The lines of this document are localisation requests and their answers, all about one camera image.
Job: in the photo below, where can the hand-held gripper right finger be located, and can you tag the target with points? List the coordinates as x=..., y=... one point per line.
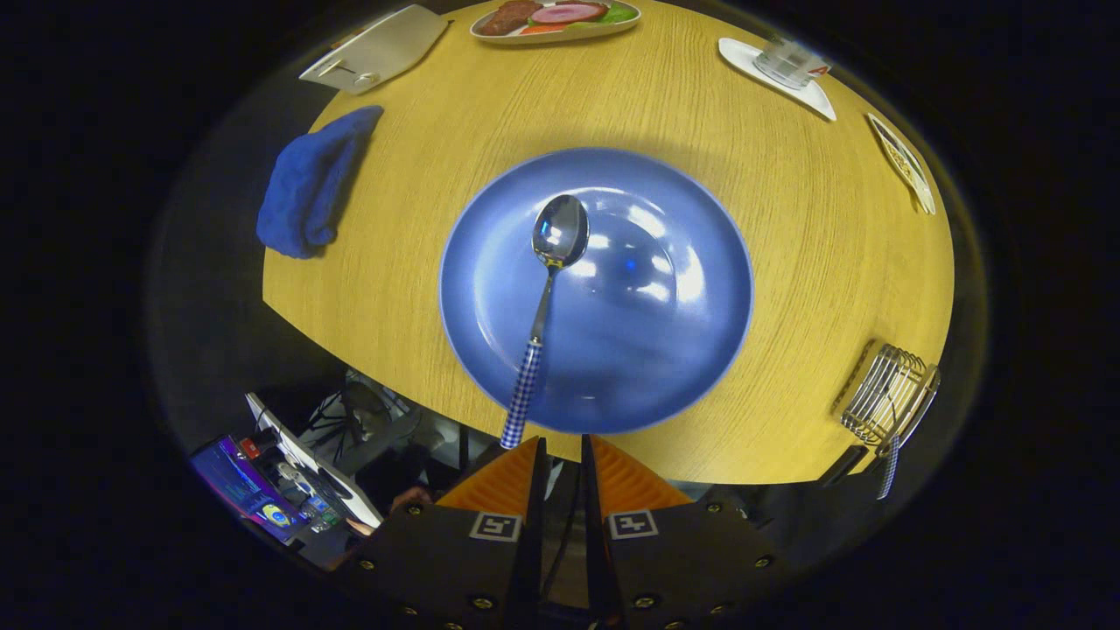
x=604, y=569

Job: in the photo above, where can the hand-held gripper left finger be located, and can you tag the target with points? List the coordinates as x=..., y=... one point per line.
x=532, y=560

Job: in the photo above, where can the blue round plate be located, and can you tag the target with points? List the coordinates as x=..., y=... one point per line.
x=665, y=350

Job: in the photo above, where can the white flat panel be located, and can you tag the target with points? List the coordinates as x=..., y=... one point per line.
x=302, y=451

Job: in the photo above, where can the blue folded cloth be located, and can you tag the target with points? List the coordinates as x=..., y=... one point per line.
x=306, y=188

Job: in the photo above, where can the white divided snack dish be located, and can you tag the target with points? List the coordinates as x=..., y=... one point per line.
x=903, y=162

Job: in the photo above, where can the oval food plate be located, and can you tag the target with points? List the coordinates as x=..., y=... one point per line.
x=560, y=33

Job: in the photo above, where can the white square coaster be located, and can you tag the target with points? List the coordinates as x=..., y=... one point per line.
x=744, y=57

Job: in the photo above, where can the white toaster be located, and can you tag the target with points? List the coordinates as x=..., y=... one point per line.
x=385, y=48

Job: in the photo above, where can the white drink bottle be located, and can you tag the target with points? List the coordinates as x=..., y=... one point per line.
x=787, y=63

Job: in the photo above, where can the pink ham slice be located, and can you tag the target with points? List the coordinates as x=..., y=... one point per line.
x=569, y=13

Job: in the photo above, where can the green lettuce leaf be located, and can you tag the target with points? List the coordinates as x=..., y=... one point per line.
x=619, y=12

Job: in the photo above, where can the black table bracket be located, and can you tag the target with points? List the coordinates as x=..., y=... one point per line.
x=842, y=465

